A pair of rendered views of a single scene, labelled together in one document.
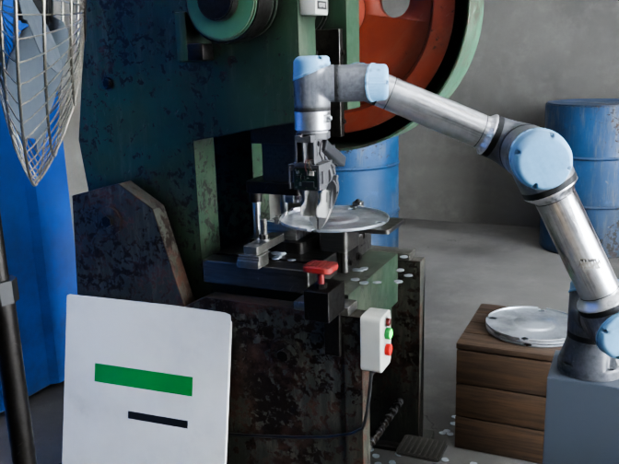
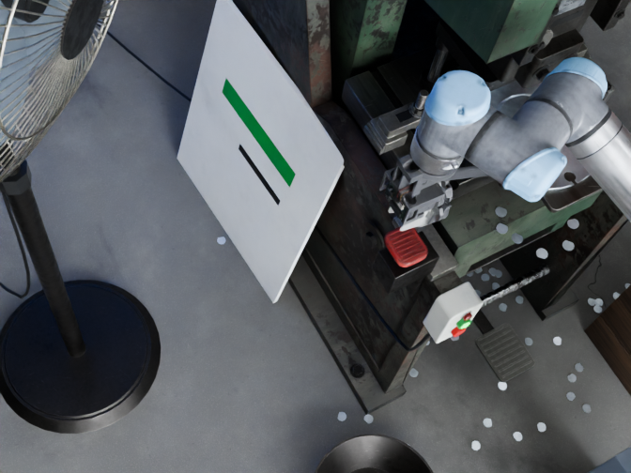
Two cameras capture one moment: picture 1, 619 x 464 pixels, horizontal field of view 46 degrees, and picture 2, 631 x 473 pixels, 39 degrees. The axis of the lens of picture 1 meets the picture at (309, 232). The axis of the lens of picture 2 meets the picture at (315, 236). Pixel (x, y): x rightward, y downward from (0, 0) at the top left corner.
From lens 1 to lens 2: 1.20 m
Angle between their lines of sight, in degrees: 51
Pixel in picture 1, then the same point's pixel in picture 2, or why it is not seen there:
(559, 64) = not seen: outside the picture
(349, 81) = (486, 163)
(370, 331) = (439, 314)
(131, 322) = (263, 75)
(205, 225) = (372, 36)
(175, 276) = (311, 76)
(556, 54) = not seen: outside the picture
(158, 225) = (308, 17)
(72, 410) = (200, 96)
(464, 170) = not seen: outside the picture
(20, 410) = (34, 248)
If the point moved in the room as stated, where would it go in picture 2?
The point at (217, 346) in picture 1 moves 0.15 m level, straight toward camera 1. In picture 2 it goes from (323, 173) to (289, 227)
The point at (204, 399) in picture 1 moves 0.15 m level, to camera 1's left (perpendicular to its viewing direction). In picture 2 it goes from (298, 200) to (245, 163)
